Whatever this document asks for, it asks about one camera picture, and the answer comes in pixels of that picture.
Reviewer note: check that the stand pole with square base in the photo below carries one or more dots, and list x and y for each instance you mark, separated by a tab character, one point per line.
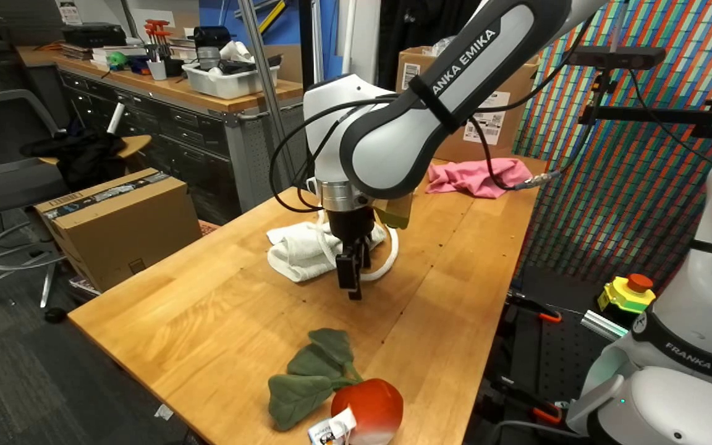
260	75

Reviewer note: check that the red radish plush green leaves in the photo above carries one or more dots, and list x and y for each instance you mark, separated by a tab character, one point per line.
371	408

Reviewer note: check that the cardboard box with white label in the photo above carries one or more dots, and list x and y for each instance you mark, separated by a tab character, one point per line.
457	148

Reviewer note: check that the black device on workbench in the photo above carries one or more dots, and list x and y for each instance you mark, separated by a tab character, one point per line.
98	36

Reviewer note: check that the white towel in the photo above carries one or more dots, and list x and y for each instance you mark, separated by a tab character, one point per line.
299	251

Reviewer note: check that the cardboard box with striped tape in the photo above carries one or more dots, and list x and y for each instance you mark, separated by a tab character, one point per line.
117	230

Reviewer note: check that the black bar camera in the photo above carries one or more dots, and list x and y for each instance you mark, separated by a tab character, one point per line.
611	57

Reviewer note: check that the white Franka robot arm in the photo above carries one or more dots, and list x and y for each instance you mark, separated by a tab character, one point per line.
389	148

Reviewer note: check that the yellow red emergency stop button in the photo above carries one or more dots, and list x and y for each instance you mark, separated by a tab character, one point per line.
626	295

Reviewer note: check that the red tool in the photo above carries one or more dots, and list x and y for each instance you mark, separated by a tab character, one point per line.
160	31

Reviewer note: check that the blue board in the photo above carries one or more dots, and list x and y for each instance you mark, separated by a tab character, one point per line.
222	15

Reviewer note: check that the green item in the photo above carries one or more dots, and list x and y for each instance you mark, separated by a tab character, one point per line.
129	62

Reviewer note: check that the white plastic bin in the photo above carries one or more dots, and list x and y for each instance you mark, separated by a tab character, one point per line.
224	81

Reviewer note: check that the workbench with dark cabinets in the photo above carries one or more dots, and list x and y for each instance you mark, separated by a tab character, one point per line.
150	140

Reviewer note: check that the black rack with orange clamps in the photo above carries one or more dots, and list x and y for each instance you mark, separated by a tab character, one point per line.
538	355

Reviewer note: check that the white paper scrap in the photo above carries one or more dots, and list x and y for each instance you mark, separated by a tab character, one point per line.
165	410

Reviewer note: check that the white bottle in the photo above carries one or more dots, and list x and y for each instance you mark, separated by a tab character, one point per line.
156	70

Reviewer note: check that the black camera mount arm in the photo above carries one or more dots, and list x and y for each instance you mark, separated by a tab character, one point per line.
643	114

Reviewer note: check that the black office chair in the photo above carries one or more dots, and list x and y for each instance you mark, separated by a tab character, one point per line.
1	185

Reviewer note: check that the bright pink cloth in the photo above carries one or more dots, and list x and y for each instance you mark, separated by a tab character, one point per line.
470	173

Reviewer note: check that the black bag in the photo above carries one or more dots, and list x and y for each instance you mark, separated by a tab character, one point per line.
86	157

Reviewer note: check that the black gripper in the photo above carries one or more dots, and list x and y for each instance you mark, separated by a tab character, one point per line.
349	224

